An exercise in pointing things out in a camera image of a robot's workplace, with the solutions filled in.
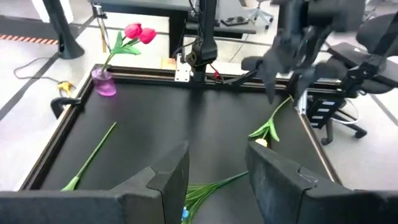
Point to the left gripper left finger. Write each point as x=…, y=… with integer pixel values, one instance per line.
x=168, y=186

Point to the black table clamp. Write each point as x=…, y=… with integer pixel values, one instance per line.
x=62, y=101

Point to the red artificial tulip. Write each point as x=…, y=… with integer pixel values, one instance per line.
x=147, y=35
x=133, y=30

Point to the yellow artificial tulip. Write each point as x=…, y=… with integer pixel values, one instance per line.
x=270, y=127

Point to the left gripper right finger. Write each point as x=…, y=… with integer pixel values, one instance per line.
x=273, y=186

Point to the black office chair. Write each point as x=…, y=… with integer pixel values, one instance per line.
x=373, y=77

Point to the blue artificial flower bunch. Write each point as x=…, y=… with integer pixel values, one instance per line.
x=199, y=193

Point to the purple glass vase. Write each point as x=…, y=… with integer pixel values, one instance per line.
x=104, y=85

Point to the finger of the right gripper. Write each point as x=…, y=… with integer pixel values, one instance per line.
x=303, y=84
x=270, y=77

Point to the white chair base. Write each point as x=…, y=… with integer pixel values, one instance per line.
x=259, y=14

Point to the black aluminium table frame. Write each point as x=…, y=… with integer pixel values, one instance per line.
x=140, y=74

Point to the black stand pole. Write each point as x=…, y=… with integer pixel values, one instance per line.
x=62, y=31

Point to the green flower stem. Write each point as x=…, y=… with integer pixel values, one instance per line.
x=90, y=158

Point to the thin metal rod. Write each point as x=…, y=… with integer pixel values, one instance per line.
x=102, y=31

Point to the black box white labels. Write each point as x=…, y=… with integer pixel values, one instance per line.
x=320, y=109

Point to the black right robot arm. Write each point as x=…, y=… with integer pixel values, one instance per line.
x=206, y=31

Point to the silver metal bracket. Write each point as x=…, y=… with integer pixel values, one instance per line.
x=183, y=71

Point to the black floor mat striped edge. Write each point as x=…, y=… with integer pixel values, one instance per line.
x=18, y=28

